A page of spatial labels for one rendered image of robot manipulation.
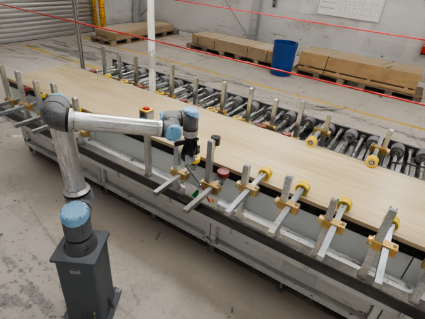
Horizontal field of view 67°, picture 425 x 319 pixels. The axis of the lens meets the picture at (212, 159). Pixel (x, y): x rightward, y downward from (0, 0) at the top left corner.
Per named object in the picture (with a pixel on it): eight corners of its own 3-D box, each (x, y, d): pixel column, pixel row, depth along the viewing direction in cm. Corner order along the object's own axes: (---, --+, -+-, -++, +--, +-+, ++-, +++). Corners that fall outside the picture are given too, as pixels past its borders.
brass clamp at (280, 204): (295, 216, 175) (297, 209, 173) (272, 206, 181) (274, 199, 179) (299, 210, 180) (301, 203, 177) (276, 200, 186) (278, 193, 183)
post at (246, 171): (238, 229, 206) (248, 166, 181) (233, 226, 207) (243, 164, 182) (241, 226, 208) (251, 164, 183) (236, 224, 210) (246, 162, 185)
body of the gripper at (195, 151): (192, 159, 188) (193, 140, 182) (181, 154, 192) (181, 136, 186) (200, 154, 194) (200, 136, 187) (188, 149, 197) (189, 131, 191)
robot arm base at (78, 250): (90, 259, 180) (88, 246, 174) (57, 256, 180) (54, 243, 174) (102, 234, 196) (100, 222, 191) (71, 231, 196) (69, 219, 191)
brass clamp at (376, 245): (394, 259, 154) (398, 252, 152) (364, 246, 160) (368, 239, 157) (395, 251, 159) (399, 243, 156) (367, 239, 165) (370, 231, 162)
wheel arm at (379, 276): (380, 290, 137) (382, 284, 135) (371, 285, 139) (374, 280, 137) (393, 225, 174) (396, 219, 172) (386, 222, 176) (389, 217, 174)
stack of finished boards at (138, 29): (172, 30, 1012) (172, 24, 1003) (116, 40, 831) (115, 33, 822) (153, 26, 1043) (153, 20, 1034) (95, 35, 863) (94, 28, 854)
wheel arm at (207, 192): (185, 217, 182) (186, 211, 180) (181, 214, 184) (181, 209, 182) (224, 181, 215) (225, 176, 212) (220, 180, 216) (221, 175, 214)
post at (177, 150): (176, 196, 226) (178, 135, 200) (172, 193, 227) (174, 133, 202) (179, 193, 228) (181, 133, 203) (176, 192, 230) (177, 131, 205)
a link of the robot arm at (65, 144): (66, 222, 188) (33, 102, 148) (70, 203, 203) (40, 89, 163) (93, 218, 192) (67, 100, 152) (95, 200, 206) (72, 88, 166)
